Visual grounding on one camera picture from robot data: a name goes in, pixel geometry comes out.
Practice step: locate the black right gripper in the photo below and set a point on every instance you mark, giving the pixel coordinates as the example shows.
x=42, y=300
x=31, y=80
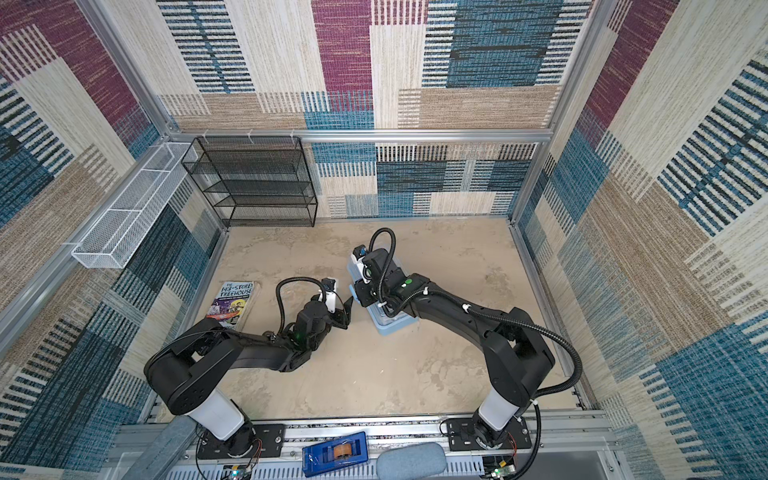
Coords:
x=366, y=298

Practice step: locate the blue tape dispenser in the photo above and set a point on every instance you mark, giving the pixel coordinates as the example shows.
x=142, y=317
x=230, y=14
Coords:
x=335, y=454

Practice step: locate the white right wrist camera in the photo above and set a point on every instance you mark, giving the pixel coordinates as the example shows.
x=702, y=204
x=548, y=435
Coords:
x=360, y=261

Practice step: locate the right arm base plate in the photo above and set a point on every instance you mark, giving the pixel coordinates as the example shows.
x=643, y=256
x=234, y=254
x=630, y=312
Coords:
x=467, y=433

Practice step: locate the colourful paperback book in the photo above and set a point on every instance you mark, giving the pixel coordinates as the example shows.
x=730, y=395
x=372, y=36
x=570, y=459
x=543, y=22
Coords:
x=230, y=303

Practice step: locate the white wire mesh basket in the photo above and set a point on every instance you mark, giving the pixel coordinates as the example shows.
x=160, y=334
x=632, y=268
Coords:
x=117, y=234

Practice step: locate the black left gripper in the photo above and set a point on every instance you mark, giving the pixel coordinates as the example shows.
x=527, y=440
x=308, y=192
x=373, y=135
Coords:
x=342, y=316

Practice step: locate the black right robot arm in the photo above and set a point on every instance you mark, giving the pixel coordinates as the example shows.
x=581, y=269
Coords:
x=516, y=354

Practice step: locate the grey foam pad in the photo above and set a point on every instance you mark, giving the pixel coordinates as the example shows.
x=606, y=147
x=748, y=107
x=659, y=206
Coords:
x=411, y=462

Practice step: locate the blue plastic tool box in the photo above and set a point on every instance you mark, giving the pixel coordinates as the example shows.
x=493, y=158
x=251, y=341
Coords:
x=383, y=324

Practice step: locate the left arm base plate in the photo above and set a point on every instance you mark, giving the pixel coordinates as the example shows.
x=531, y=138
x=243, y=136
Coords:
x=264, y=439

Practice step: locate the black wire mesh shelf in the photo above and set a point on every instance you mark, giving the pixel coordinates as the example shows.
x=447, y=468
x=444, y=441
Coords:
x=254, y=181

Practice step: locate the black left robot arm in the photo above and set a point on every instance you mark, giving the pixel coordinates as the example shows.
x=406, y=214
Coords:
x=187, y=372

